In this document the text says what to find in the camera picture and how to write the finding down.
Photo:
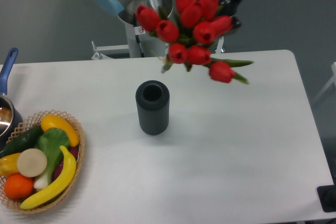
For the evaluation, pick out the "red tulip bouquet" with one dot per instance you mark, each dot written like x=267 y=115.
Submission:
x=196 y=26

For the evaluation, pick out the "dark grey ribbed vase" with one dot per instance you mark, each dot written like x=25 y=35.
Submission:
x=153 y=106

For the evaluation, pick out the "black device at table edge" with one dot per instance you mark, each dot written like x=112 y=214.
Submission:
x=327 y=197

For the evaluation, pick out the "dark red eggplant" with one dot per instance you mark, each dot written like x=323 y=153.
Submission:
x=74 y=151

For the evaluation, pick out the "green bok choy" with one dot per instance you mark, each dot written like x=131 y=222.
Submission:
x=49 y=143

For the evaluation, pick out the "yellow banana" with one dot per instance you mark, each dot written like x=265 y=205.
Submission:
x=57 y=186

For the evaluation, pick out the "woven wicker basket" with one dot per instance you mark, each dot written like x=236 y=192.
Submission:
x=27 y=124

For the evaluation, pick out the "green cucumber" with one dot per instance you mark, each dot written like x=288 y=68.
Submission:
x=22 y=142

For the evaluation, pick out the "beige round disc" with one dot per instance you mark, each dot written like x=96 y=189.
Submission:
x=32 y=162

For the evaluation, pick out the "yellow bell pepper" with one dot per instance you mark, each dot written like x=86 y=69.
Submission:
x=9 y=165

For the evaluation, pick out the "orange fruit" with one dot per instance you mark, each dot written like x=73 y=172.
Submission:
x=18 y=186

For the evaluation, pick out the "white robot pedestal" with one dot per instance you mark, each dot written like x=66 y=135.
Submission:
x=140 y=43

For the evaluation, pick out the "blue handled saucepan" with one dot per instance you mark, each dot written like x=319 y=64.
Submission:
x=10 y=117

